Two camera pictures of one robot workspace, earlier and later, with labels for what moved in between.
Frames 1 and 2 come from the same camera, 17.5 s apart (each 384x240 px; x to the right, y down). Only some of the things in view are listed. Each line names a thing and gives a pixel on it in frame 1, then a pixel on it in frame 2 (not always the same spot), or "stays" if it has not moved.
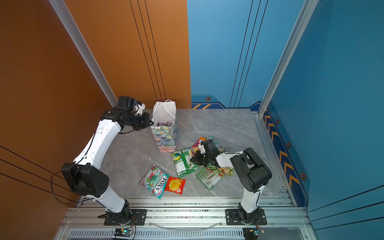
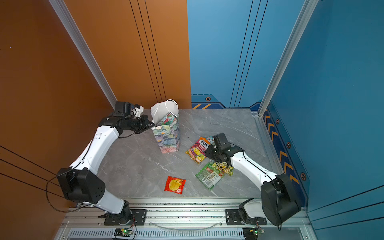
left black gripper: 147,120 stays
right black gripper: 196,158 to 209,151
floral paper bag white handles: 165,125 stays
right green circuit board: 251,233 stays
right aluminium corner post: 306,13 stays
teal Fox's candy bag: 155,180 to 169,119
